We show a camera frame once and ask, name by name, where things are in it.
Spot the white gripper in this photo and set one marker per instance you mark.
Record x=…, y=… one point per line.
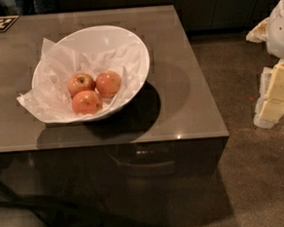
x=281, y=32

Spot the red apple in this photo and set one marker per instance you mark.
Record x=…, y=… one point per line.
x=88, y=102
x=80, y=82
x=108, y=83

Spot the white bowl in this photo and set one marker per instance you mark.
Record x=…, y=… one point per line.
x=111, y=39

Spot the red apple front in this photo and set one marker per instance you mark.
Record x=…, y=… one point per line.
x=88, y=102

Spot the dark glossy table cabinet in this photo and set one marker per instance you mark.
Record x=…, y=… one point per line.
x=152, y=164

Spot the white crumpled paper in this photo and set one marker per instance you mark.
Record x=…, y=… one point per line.
x=55, y=76

